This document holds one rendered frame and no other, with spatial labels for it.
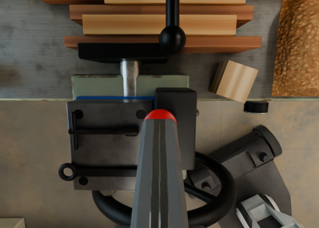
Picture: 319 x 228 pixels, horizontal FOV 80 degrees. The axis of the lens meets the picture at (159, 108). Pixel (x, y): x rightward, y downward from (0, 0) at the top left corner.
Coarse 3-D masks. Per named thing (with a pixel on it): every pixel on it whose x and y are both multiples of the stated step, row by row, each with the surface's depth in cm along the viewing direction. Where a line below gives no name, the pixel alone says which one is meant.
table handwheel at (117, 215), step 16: (208, 160) 46; (224, 176) 39; (96, 192) 34; (192, 192) 35; (224, 192) 33; (112, 208) 30; (128, 208) 29; (208, 208) 29; (224, 208) 30; (128, 224) 28; (192, 224) 27; (208, 224) 28
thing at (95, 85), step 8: (72, 80) 22; (80, 80) 22; (88, 80) 22; (96, 80) 22; (104, 80) 22; (112, 80) 22; (120, 80) 22; (136, 80) 22; (144, 80) 22; (152, 80) 22; (160, 80) 22; (168, 80) 22; (176, 80) 22; (184, 80) 22; (72, 88) 23; (80, 88) 23; (88, 88) 23; (96, 88) 23; (104, 88) 23; (112, 88) 23; (120, 88) 23; (144, 88) 23; (152, 88) 23; (184, 176) 25
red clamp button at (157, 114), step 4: (152, 112) 17; (156, 112) 17; (160, 112) 17; (164, 112) 17; (168, 112) 17; (148, 116) 17; (152, 116) 17; (156, 116) 17; (160, 116) 17; (164, 116) 17; (168, 116) 17; (172, 116) 17; (144, 120) 17
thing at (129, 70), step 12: (84, 48) 18; (96, 48) 18; (108, 48) 18; (120, 48) 18; (132, 48) 18; (144, 48) 18; (156, 48) 18; (96, 60) 21; (108, 60) 21; (120, 60) 21; (132, 60) 21; (144, 60) 21; (156, 60) 21; (132, 72) 22; (132, 84) 22
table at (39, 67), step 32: (0, 0) 26; (32, 0) 26; (256, 0) 26; (0, 32) 27; (32, 32) 27; (64, 32) 27; (256, 32) 27; (0, 64) 28; (32, 64) 28; (64, 64) 28; (96, 64) 28; (160, 64) 28; (192, 64) 28; (256, 64) 28; (0, 96) 29; (32, 96) 29; (64, 96) 29; (256, 96) 29; (288, 96) 29
